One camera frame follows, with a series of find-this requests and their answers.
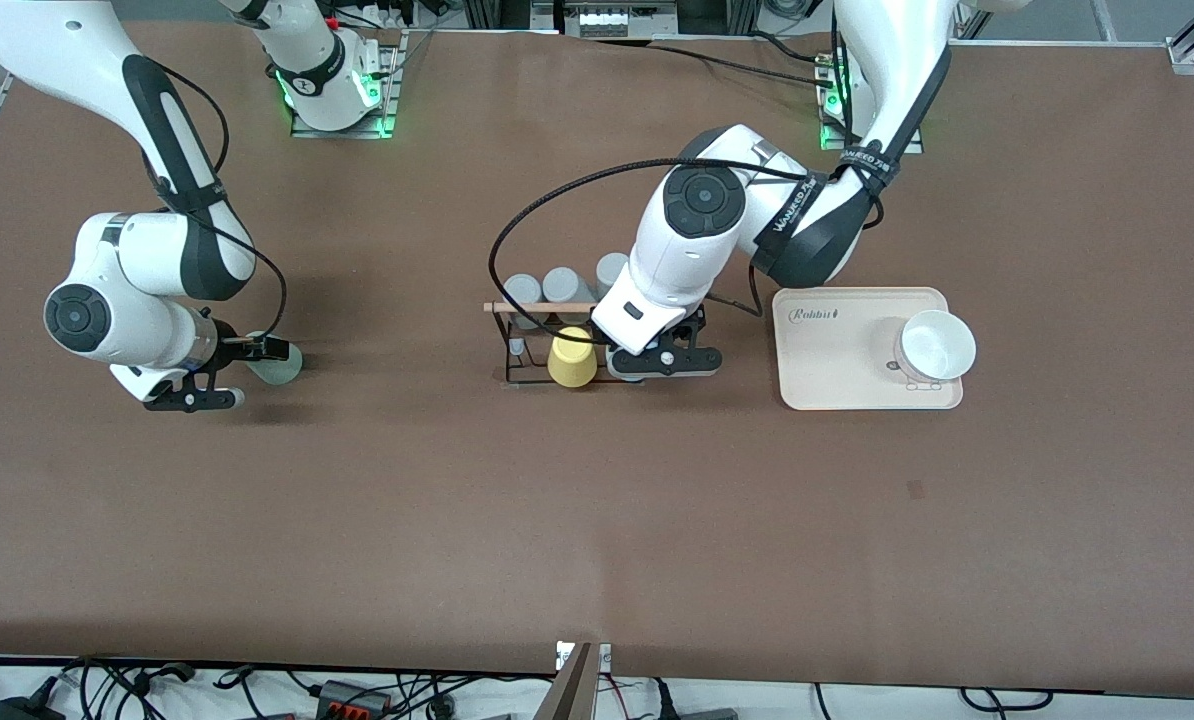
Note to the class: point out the pale green cup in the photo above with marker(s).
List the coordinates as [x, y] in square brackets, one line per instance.
[282, 372]

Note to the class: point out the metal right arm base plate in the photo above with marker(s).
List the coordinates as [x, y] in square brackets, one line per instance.
[307, 132]

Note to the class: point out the metal table corner bracket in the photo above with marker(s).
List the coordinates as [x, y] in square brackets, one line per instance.
[1185, 55]

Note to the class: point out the yellow cup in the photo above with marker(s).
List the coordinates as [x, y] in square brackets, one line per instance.
[571, 360]

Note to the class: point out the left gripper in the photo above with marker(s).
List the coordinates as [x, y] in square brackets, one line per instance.
[695, 322]

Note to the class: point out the wooden camera post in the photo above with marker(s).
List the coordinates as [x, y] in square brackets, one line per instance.
[572, 690]

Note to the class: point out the white bowl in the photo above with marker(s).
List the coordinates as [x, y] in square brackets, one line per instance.
[937, 345]

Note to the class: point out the grey cup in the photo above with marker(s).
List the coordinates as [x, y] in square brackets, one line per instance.
[520, 290]
[562, 285]
[609, 272]

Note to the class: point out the white post bracket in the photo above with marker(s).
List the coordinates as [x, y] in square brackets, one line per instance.
[605, 658]

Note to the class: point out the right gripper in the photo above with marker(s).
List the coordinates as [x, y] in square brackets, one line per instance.
[229, 351]

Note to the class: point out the white power strip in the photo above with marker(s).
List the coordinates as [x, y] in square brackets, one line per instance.
[617, 22]

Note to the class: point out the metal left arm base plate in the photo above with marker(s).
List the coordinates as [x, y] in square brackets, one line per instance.
[829, 140]

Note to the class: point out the beige rectangular tray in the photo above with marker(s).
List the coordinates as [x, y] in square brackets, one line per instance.
[857, 385]

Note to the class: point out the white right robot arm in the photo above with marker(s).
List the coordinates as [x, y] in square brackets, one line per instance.
[127, 260]

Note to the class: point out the black power adapter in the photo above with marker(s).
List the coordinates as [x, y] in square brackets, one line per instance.
[27, 710]

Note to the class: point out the black orange connector block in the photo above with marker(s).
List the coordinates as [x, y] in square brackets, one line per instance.
[352, 700]

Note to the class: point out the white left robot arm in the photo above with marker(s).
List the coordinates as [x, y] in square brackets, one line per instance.
[687, 250]

